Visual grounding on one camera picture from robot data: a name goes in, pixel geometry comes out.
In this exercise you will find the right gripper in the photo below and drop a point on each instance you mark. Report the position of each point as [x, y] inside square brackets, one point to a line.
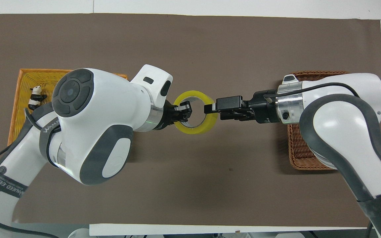
[265, 109]

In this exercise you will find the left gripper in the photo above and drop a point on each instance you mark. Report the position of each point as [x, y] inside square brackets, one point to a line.
[169, 115]

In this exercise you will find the yellow tape roll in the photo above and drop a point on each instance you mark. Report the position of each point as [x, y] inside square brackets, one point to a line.
[194, 130]

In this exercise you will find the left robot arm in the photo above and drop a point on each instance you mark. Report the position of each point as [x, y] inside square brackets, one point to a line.
[104, 109]

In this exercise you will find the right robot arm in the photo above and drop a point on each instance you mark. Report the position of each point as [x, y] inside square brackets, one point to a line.
[342, 129]

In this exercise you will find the brown wicker basket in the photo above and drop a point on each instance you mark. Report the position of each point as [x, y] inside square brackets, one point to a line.
[298, 150]

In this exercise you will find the orange woven basket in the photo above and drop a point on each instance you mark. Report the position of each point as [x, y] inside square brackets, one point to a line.
[25, 81]

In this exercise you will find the small panda figurine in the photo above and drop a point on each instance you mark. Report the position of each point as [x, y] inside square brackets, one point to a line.
[36, 97]

